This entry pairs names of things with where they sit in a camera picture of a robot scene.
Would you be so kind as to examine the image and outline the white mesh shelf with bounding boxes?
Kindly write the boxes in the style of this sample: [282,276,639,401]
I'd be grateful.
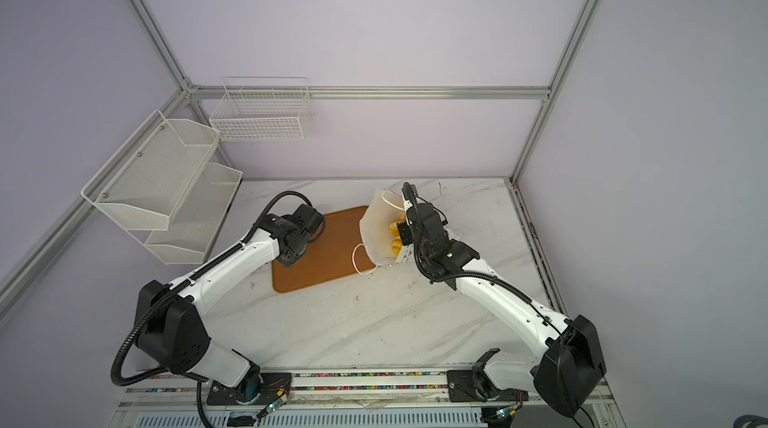
[143,163,242,265]
[81,111,220,231]

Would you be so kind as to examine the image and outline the yellow fake bread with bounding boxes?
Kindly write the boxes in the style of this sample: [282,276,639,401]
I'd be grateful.
[388,219,404,257]

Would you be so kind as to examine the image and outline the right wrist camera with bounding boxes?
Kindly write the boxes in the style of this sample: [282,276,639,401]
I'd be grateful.
[401,182,418,219]

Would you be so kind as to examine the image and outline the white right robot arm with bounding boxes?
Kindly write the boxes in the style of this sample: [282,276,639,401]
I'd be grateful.
[400,199,607,418]

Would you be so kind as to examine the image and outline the white wire basket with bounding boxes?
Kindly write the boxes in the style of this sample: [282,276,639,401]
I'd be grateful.
[209,77,313,142]

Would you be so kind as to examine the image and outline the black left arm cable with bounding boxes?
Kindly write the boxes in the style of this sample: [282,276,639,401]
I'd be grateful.
[109,190,314,428]

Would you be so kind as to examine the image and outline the cartoon animal paper bag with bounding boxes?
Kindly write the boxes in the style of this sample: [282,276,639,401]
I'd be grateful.
[351,189,414,275]

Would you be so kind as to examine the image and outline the white mesh lower shelf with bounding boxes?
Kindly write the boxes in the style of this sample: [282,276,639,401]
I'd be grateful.
[143,163,242,265]

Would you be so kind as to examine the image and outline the brown plastic tray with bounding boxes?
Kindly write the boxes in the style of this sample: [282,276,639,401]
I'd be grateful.
[271,206,375,294]

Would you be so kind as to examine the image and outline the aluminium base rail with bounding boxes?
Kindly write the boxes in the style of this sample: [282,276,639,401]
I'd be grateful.
[109,366,625,427]

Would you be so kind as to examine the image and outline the white mesh upper shelf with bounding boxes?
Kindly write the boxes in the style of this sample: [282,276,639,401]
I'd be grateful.
[81,111,220,231]

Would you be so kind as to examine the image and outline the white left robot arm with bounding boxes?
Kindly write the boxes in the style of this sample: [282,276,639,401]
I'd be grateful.
[132,203,326,398]

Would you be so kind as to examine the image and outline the aluminium frame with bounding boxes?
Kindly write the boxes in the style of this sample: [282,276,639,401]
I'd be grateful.
[1,0,602,326]

